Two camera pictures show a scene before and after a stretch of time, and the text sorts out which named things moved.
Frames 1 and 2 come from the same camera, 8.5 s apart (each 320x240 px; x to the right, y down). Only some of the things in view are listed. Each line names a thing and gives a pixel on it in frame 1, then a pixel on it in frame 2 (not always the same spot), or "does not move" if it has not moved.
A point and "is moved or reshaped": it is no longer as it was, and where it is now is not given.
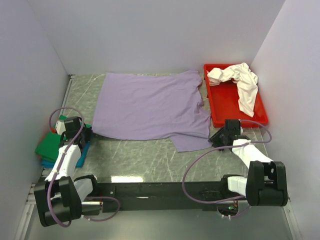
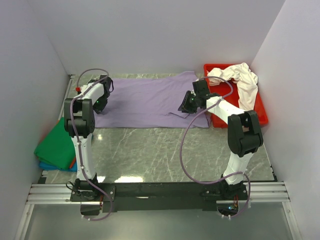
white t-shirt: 246,82 does not move
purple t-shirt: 153,105 is moved or reshaped
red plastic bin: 224,102 does not move
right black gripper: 214,138 to 184,106
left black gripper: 88,131 to 99,109
